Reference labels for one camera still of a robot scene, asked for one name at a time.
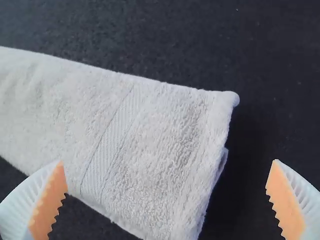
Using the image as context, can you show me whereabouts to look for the black mat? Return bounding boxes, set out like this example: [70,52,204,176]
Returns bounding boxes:
[0,0,320,240]

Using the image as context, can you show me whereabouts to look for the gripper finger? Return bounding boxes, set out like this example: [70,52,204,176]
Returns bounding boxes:
[265,159,320,240]
[0,160,69,240]

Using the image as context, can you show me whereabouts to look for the pale towel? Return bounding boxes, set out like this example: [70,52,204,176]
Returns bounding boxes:
[0,46,241,240]

